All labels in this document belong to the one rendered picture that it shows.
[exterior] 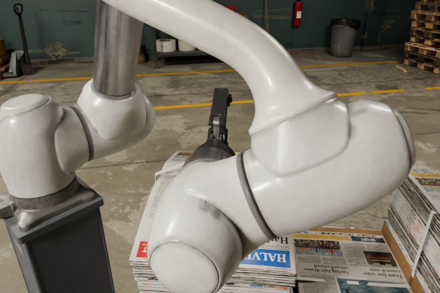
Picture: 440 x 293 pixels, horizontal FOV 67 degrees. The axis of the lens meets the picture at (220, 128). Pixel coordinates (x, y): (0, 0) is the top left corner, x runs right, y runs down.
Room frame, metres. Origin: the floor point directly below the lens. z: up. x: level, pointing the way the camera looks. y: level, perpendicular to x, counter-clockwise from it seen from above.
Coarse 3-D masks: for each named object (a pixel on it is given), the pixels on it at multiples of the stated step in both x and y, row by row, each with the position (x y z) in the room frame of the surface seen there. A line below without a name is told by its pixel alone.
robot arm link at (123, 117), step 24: (96, 0) 0.72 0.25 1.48; (96, 24) 0.73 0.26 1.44; (120, 24) 0.70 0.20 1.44; (96, 48) 0.74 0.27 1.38; (120, 48) 0.72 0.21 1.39; (96, 72) 0.75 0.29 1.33; (120, 72) 0.74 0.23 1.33; (96, 96) 0.76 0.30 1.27; (120, 96) 0.77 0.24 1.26; (144, 96) 0.89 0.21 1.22; (96, 120) 0.75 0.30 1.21; (120, 120) 0.76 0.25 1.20; (144, 120) 0.83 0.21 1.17; (96, 144) 0.74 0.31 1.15; (120, 144) 0.78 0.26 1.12
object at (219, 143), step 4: (212, 136) 0.49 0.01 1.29; (220, 136) 0.49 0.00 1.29; (212, 140) 0.47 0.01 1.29; (216, 140) 0.47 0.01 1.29; (220, 140) 0.48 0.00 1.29; (204, 144) 0.46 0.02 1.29; (208, 144) 0.46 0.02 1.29; (212, 144) 0.46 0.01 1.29; (216, 144) 0.46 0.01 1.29; (220, 144) 0.46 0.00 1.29; (224, 144) 0.47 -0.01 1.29; (196, 148) 0.47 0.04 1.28; (220, 148) 0.44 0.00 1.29; (224, 148) 0.45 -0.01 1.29; (228, 148) 0.46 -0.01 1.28; (228, 152) 0.44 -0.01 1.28; (232, 152) 0.46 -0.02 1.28
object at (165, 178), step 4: (164, 168) 0.66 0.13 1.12; (176, 168) 0.66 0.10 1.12; (180, 168) 0.66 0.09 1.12; (168, 172) 0.64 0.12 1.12; (172, 172) 0.64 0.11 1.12; (176, 172) 0.64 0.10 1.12; (160, 176) 0.63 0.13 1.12; (164, 176) 0.63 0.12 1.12; (168, 176) 0.63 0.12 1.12; (172, 176) 0.63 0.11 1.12; (160, 180) 0.61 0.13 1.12; (164, 180) 0.61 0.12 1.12; (168, 180) 0.61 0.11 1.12; (156, 184) 0.59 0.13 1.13; (160, 184) 0.59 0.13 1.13; (164, 184) 0.59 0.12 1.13; (168, 184) 0.59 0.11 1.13
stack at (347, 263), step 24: (312, 240) 0.75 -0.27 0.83; (336, 240) 0.75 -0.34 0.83; (360, 240) 0.74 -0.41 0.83; (384, 240) 0.75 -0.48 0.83; (312, 264) 0.66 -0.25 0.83; (336, 264) 0.66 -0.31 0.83; (360, 264) 0.66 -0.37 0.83; (384, 264) 0.65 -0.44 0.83; (312, 288) 0.58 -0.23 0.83; (336, 288) 0.58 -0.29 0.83; (360, 288) 0.58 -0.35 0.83; (384, 288) 0.58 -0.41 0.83; (408, 288) 0.58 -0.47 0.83
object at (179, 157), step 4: (176, 152) 0.80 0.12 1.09; (180, 152) 0.80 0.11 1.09; (184, 152) 0.80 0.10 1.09; (188, 152) 0.80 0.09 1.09; (236, 152) 0.81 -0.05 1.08; (240, 152) 0.81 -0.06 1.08; (172, 156) 0.75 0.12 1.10; (176, 156) 0.75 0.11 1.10; (180, 156) 0.75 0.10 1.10; (184, 156) 0.75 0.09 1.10; (188, 156) 0.75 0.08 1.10; (168, 160) 0.71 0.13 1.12; (172, 160) 0.71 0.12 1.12; (176, 160) 0.71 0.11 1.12; (180, 160) 0.71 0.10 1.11; (184, 160) 0.71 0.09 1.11; (164, 164) 0.68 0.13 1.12; (168, 164) 0.68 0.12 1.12; (172, 164) 0.68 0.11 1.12; (176, 164) 0.68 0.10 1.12
